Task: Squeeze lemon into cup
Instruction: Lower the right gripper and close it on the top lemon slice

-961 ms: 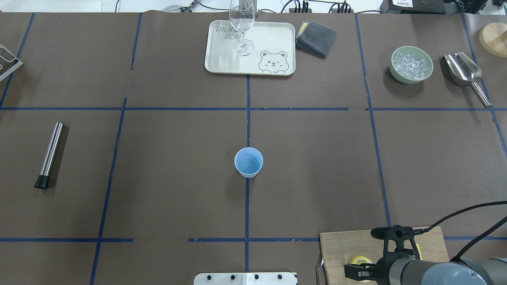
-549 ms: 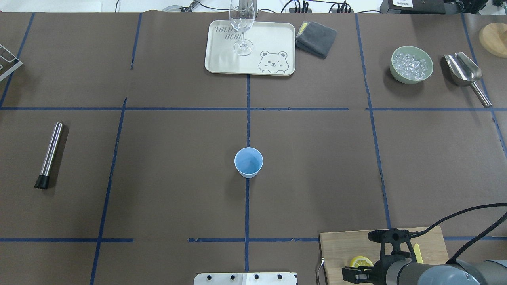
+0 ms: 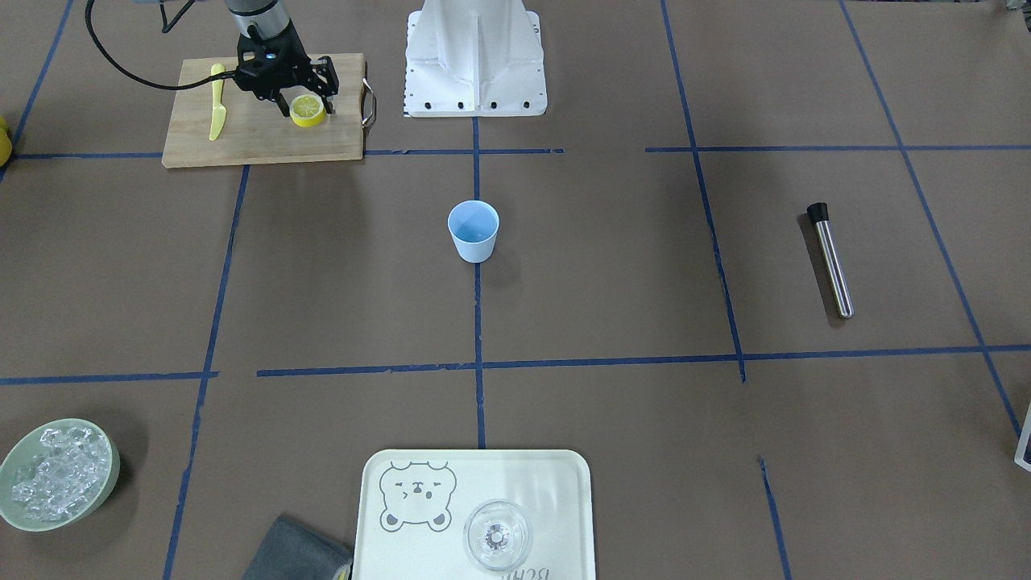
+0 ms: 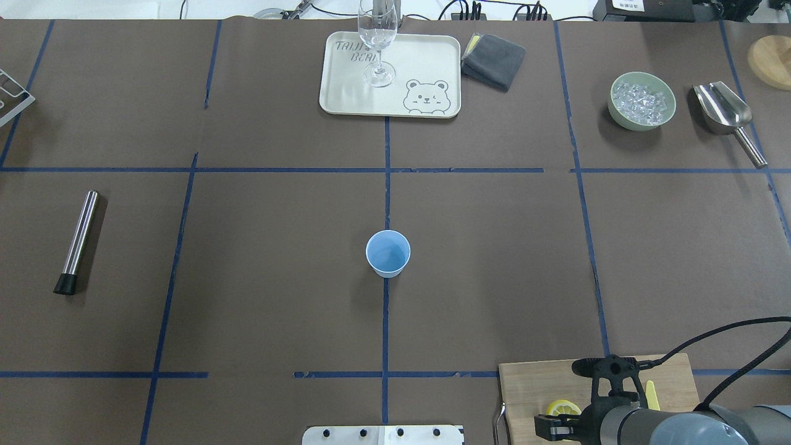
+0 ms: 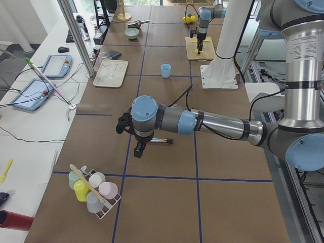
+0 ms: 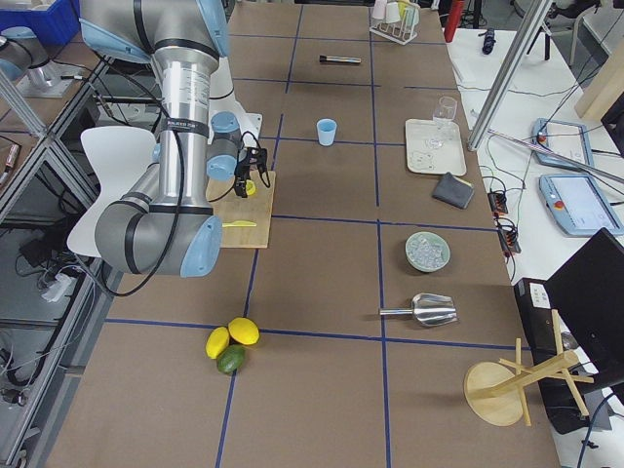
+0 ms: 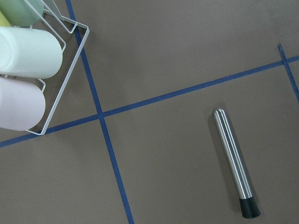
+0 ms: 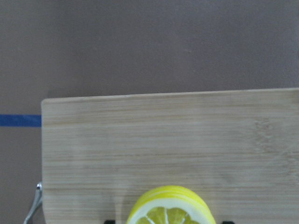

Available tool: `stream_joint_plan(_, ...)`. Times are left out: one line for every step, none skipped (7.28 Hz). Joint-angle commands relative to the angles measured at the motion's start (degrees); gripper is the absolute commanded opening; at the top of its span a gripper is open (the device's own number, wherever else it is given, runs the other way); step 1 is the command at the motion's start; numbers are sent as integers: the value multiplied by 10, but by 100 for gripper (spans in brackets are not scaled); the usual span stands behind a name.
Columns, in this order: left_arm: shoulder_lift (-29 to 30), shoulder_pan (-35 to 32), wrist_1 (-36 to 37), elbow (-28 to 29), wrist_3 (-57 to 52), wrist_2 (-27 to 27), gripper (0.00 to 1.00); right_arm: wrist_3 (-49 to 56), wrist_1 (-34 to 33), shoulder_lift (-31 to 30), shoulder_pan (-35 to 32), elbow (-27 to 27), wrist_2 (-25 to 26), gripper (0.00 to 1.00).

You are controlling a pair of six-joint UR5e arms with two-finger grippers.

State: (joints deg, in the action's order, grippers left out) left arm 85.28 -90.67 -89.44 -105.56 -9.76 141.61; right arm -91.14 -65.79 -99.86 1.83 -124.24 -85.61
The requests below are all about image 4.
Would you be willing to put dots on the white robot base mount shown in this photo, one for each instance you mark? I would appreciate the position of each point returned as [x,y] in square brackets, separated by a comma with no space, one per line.
[384,434]

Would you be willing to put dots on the bamboo cutting board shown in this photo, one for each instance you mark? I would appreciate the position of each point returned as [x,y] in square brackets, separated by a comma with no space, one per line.
[528,388]

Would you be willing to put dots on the grey folded cloth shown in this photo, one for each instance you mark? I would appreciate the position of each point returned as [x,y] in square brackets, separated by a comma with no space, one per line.
[492,60]

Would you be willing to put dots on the white wire dish rack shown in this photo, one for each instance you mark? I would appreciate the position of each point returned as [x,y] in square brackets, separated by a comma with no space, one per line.
[14,98]

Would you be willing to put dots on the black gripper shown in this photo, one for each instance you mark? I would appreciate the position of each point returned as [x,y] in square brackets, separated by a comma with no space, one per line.
[587,423]

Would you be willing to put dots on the blue paper cup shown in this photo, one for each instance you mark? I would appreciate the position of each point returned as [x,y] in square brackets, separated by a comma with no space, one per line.
[388,252]

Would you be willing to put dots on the clear wine glass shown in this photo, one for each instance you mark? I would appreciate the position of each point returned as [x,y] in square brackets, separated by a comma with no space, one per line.
[378,23]

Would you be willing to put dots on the cream bear tray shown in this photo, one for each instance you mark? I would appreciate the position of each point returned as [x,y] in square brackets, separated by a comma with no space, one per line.
[426,84]

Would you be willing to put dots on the wooden mug tree stand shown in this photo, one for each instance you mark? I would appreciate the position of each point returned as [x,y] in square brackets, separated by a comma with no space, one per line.
[769,60]

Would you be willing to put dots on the lemon slice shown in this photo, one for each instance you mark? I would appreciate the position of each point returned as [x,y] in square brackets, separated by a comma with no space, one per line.
[562,407]

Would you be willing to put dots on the green bowl of ice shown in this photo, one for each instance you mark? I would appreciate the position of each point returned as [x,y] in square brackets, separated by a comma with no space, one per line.
[640,101]

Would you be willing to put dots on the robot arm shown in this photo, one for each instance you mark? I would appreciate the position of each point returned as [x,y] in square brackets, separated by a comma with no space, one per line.
[761,424]

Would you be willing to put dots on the steel muddler black tip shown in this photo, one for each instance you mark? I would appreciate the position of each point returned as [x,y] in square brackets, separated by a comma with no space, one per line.
[67,282]

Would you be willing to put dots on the yellow plastic knife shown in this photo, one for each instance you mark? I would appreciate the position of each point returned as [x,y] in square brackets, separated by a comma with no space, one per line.
[651,396]

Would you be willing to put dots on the steel ice scoop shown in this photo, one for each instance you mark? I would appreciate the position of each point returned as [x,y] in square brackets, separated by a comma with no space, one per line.
[725,113]

